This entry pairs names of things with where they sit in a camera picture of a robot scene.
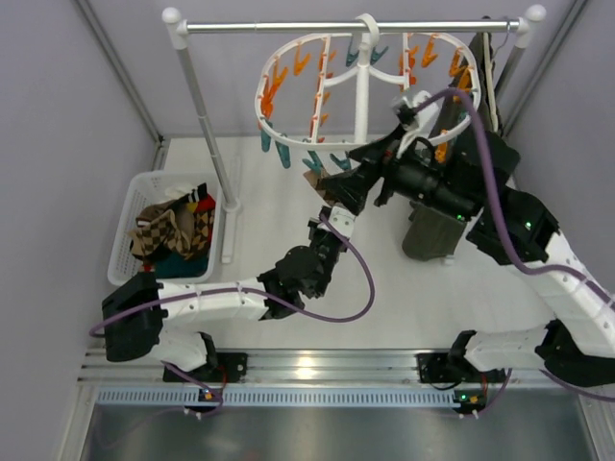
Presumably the brown argyle sock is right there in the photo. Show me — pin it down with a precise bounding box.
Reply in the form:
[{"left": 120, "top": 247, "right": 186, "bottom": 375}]
[
  {"left": 189, "top": 210, "right": 215, "bottom": 259},
  {"left": 303, "top": 169, "right": 342, "bottom": 206},
  {"left": 128, "top": 202, "right": 192, "bottom": 262}
]

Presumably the white clip hanger frame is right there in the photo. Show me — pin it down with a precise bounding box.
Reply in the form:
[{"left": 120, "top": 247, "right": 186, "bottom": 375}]
[{"left": 255, "top": 13, "right": 483, "bottom": 169}]

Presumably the black striped sock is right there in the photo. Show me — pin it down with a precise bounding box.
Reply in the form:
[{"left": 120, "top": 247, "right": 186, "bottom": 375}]
[{"left": 185, "top": 182, "right": 209, "bottom": 208}]

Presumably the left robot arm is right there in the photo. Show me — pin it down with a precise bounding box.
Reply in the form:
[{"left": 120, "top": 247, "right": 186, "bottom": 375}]
[{"left": 102, "top": 215, "right": 355, "bottom": 372}]

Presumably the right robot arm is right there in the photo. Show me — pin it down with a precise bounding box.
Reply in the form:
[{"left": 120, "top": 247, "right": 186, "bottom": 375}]
[{"left": 317, "top": 132, "right": 614, "bottom": 388}]

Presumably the wooden clothes hanger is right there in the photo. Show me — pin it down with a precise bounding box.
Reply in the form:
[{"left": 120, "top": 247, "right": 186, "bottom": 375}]
[{"left": 482, "top": 33, "right": 500, "bottom": 133}]

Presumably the olive green garment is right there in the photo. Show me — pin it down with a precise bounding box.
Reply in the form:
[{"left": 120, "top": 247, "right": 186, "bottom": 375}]
[{"left": 402, "top": 33, "right": 495, "bottom": 261}]

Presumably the red sock in basket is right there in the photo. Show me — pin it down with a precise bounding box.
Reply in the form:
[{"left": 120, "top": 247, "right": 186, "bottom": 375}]
[{"left": 194, "top": 194, "right": 216, "bottom": 214}]

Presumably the dark teal sock in basket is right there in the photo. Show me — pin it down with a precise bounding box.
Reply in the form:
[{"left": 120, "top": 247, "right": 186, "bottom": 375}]
[{"left": 153, "top": 254, "right": 209, "bottom": 279}]

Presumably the white sock in basket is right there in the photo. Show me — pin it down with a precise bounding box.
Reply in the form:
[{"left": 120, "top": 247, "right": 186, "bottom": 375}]
[{"left": 164, "top": 182, "right": 196, "bottom": 200}]

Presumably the white laundry basket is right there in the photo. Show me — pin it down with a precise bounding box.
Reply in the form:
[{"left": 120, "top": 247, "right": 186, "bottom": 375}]
[{"left": 107, "top": 170, "right": 225, "bottom": 286}]

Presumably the white clothes rack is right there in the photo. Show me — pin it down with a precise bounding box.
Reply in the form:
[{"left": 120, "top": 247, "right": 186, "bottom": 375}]
[{"left": 160, "top": 4, "right": 548, "bottom": 264}]

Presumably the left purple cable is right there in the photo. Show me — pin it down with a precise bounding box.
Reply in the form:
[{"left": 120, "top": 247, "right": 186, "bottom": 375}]
[{"left": 88, "top": 213, "right": 377, "bottom": 419}]

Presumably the purple cable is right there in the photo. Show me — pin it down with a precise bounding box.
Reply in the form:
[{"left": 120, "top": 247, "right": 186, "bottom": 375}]
[
  {"left": 88, "top": 213, "right": 377, "bottom": 419},
  {"left": 407, "top": 87, "right": 615, "bottom": 419}
]

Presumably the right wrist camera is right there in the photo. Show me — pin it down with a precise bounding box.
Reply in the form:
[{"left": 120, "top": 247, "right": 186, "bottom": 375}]
[{"left": 393, "top": 90, "right": 439, "bottom": 158}]

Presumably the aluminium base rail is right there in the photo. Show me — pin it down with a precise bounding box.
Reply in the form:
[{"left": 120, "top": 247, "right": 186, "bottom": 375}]
[{"left": 79, "top": 348, "right": 602, "bottom": 409}]

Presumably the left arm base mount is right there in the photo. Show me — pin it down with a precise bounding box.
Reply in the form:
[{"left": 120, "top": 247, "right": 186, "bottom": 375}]
[{"left": 187, "top": 352, "right": 249, "bottom": 383}]

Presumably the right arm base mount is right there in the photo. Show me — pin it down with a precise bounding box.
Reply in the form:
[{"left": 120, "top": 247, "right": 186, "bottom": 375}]
[{"left": 416, "top": 352, "right": 459, "bottom": 385}]

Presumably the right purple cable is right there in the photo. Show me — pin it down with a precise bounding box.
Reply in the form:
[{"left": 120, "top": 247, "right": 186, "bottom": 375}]
[{"left": 407, "top": 87, "right": 615, "bottom": 419}]

